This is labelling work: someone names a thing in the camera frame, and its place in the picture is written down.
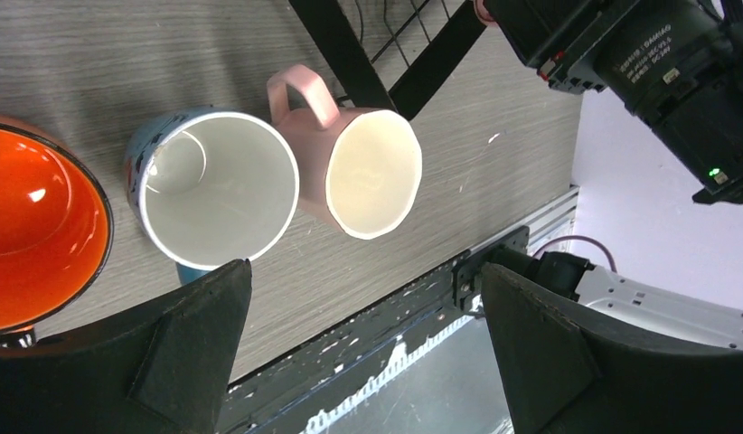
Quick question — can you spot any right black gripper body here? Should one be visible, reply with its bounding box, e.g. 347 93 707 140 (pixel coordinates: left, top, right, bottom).
485 0 743 205

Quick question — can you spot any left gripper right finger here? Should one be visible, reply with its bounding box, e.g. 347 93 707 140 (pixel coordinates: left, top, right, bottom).
482 264 743 433

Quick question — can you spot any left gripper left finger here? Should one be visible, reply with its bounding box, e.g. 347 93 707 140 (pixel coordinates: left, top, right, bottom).
0 259 252 433

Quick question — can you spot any blue mug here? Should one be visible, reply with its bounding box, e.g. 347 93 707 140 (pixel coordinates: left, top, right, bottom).
124 106 300 273

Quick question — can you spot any large orange mug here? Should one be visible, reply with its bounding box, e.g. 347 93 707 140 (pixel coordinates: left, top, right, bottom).
0 115 115 348

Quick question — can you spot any light pink faceted mug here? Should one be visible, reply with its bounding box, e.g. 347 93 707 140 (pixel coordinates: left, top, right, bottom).
267 64 423 241

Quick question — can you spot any pink patterned mug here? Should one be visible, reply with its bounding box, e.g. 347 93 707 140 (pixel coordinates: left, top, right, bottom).
473 0 498 27

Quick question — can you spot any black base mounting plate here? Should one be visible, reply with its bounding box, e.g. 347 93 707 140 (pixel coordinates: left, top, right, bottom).
216 226 530 433

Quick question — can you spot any black wire dish rack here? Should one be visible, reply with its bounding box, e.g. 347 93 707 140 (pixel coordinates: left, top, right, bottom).
290 1 485 120

